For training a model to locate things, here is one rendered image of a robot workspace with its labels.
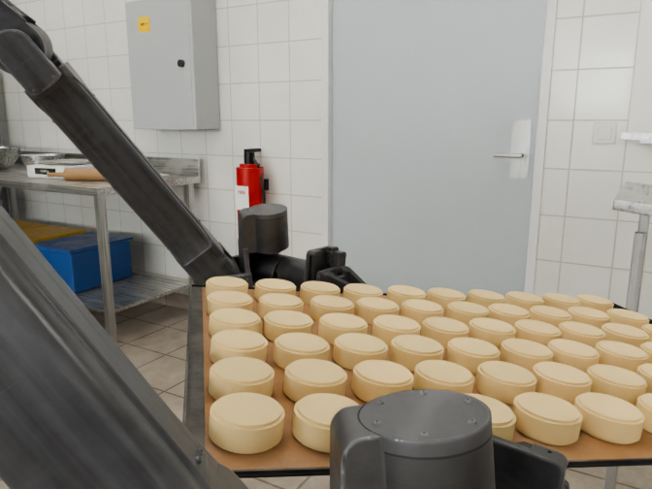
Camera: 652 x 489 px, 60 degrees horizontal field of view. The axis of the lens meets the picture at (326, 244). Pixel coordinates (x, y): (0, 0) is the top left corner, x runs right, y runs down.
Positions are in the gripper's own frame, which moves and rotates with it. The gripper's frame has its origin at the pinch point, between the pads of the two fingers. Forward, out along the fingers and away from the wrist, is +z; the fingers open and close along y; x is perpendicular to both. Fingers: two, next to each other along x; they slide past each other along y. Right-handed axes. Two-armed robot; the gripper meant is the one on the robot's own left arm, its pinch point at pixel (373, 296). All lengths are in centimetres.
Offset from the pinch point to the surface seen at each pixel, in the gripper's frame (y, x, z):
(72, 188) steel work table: 17, -106, -222
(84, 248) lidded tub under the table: 55, -132, -248
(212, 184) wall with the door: 15, -185, -202
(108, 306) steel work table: 75, -114, -203
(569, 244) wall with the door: 17, -192, -3
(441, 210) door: 10, -192, -61
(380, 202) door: 11, -191, -94
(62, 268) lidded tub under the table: 67, -123, -255
